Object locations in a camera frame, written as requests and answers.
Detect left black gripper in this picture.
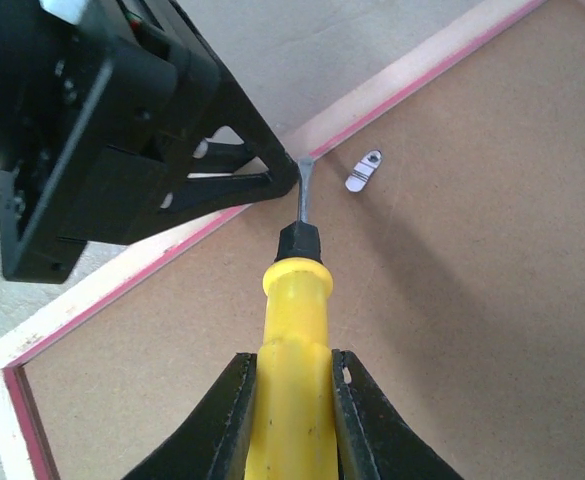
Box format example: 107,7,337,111
0,1,298,283

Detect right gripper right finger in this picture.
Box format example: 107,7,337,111
332,349,461,479

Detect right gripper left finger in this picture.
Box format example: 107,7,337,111
124,353,257,480

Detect yellow handled screwdriver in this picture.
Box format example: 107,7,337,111
245,158,338,479

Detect pink wooden photo frame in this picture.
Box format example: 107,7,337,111
0,1,585,479

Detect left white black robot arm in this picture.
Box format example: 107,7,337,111
0,1,297,284

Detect metal frame retaining clip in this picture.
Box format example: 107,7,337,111
345,150,383,193

